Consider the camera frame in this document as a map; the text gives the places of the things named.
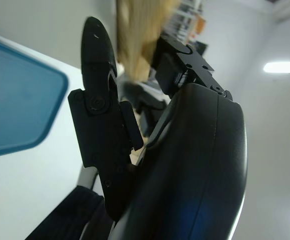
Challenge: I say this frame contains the blue plastic tray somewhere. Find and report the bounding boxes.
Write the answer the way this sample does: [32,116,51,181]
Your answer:
[0,33,69,160]

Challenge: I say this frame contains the slice of brown bread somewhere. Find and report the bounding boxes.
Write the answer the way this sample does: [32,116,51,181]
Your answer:
[114,0,180,78]

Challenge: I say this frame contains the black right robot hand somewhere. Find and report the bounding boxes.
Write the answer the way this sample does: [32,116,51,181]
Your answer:
[67,16,249,240]

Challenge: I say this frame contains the rectangular ceiling light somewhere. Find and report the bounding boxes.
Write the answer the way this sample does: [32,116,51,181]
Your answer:
[263,61,290,74]

